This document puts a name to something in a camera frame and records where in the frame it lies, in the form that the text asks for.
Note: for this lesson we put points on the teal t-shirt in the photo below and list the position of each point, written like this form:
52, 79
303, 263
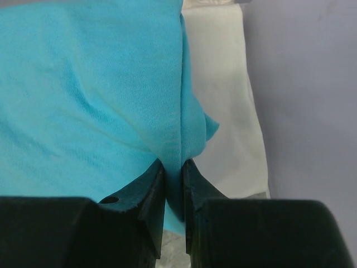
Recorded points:
92, 93

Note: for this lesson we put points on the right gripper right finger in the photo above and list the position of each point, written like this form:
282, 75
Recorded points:
224, 232

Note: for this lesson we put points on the folded white t-shirt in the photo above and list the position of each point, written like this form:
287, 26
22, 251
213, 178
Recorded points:
234, 160

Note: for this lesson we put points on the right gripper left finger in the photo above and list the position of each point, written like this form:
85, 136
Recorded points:
122, 230

